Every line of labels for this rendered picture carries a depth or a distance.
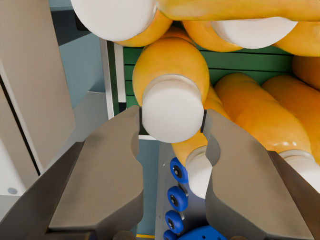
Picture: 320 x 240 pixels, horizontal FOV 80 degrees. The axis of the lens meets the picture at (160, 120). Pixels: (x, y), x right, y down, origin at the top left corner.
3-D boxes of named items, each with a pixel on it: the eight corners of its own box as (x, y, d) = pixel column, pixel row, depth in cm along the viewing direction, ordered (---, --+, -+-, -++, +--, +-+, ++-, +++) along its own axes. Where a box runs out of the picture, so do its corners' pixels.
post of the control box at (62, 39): (135, 11, 104) (-7, 56, 19) (134, 3, 102) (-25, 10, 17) (142, 12, 104) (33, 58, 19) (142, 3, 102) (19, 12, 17)
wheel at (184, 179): (184, 191, 31) (193, 185, 32) (187, 171, 29) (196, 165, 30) (166, 173, 34) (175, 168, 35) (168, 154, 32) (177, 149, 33)
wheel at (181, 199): (169, 208, 37) (176, 203, 38) (183, 216, 34) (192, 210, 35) (162, 187, 37) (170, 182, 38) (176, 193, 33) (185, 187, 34)
